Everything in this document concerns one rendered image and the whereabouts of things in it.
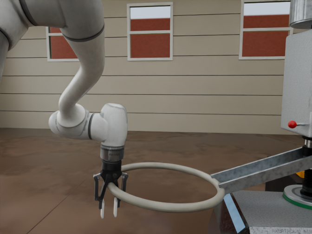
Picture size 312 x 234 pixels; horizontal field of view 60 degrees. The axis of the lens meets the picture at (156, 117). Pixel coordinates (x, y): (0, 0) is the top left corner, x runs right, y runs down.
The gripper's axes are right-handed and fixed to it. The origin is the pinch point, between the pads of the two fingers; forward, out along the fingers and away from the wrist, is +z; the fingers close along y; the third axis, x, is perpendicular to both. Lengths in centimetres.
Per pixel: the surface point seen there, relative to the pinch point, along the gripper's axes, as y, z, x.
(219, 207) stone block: 52, 5, 0
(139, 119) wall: 191, 62, 593
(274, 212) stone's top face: 62, -3, -21
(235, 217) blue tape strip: 48, 0, -16
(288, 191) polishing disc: 78, -7, -12
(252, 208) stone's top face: 57, -2, -15
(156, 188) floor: 101, 85, 204
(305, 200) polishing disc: 78, -7, -21
